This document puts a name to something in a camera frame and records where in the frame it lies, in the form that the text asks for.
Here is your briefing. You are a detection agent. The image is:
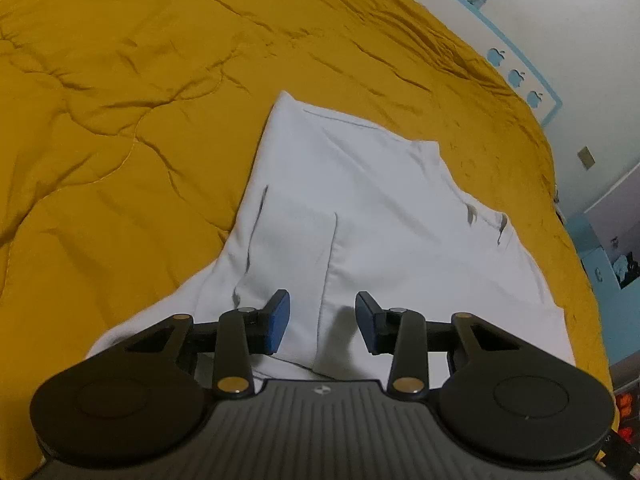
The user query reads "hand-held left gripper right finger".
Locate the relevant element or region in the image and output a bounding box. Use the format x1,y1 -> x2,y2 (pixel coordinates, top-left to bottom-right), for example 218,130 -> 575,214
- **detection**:
354,290 -> 512,403

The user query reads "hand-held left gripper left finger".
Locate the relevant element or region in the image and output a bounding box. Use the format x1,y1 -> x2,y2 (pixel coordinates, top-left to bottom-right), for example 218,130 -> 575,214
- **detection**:
124,289 -> 292,401

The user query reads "white t-shirt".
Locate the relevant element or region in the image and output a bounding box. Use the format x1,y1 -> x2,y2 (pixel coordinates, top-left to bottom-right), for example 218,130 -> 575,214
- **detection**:
85,90 -> 577,395

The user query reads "light blue cabinet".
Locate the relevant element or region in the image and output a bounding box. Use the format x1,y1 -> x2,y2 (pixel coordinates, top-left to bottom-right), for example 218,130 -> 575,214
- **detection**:
564,212 -> 640,366

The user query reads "small dark cartoon picture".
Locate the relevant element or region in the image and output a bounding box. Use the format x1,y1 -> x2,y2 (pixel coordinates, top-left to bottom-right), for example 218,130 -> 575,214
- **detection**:
606,239 -> 640,290

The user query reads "mustard yellow quilted blanket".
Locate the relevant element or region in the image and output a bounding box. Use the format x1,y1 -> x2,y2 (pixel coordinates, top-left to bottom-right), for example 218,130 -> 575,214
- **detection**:
0,0 -> 615,480

